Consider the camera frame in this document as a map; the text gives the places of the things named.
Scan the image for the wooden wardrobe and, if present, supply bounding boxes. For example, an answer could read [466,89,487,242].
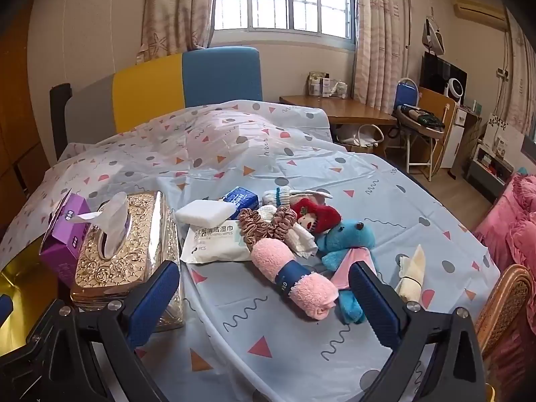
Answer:
[0,8,55,218]

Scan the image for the low grey shelf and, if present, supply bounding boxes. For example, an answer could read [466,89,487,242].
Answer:
[467,144,516,204]

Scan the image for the blue pocket tissue packet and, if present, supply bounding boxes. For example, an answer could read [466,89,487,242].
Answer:
[222,186,260,212]

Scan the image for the white waffle cloth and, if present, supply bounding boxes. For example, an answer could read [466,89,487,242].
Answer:
[255,205,319,260]

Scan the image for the white facial tissue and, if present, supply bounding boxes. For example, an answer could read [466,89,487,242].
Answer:
[96,192,132,258]

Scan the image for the blue plush toy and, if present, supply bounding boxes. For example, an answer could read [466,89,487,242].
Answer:
[315,219,380,325]

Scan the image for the white wet wipes pack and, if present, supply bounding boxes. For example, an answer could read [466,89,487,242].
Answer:
[181,220,262,264]

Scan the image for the white bag with handles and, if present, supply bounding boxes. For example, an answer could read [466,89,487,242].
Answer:
[337,123,384,153]

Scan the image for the ornate gold tissue box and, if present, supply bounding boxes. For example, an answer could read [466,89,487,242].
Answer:
[69,190,185,331]

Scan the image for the cream cloth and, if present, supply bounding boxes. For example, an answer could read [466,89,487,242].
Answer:
[396,245,425,302]

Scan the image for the leaf print white box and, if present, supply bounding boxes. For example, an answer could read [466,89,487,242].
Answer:
[483,113,528,155]

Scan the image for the pink striped curtain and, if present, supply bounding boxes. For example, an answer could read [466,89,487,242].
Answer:
[354,0,413,112]

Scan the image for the wooden desk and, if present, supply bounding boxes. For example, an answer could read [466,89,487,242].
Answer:
[280,94,398,151]

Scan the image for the white product boxes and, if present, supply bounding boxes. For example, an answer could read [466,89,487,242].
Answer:
[308,71,348,99]

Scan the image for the white knitted sock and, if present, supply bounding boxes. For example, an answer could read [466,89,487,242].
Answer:
[263,186,333,212]

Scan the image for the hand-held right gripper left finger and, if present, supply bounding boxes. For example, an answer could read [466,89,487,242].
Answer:
[0,260,185,402]

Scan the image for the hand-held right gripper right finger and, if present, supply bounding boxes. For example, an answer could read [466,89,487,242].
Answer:
[348,261,492,402]

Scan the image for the wall air conditioner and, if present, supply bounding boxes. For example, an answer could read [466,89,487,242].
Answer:
[454,0,509,30]

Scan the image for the wooden side cabinet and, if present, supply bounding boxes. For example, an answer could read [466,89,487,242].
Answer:
[419,88,482,168]

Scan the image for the black flat television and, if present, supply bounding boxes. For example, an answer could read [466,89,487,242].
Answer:
[420,50,467,101]

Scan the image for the white round fan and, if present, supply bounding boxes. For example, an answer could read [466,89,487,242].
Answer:
[444,77,465,101]

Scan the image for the blue folding chair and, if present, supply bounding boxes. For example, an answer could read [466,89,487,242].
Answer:
[394,77,447,181]

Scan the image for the wicker chair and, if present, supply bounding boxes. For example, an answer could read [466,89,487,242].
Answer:
[475,264,534,361]

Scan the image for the pink ruffled bedding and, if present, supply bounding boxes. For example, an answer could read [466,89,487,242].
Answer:
[473,174,536,269]

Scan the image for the large brown satin scrunchie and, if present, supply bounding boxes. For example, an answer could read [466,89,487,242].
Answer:
[239,208,273,246]

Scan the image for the red christmas sock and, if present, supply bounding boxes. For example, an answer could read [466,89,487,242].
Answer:
[291,198,342,235]

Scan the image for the white towel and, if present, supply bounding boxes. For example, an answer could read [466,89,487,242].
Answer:
[175,200,236,230]

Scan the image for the grey yellow blue sofa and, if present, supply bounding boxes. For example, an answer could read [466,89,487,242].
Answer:
[49,47,262,160]

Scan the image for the small brown satin scrunchie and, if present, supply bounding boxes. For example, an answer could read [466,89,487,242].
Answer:
[272,207,299,239]

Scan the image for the purple tissue box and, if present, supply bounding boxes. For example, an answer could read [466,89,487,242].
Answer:
[39,188,93,287]

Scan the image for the pink towel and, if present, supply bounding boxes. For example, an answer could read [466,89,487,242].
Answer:
[251,240,339,320]

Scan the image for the gold metal tray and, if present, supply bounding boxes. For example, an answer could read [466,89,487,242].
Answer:
[0,243,59,356]

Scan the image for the beige starfish print curtain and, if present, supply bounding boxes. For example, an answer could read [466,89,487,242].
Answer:
[136,0,218,65]

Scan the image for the garment steamer stand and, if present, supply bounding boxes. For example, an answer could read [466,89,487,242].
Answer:
[404,0,447,80]

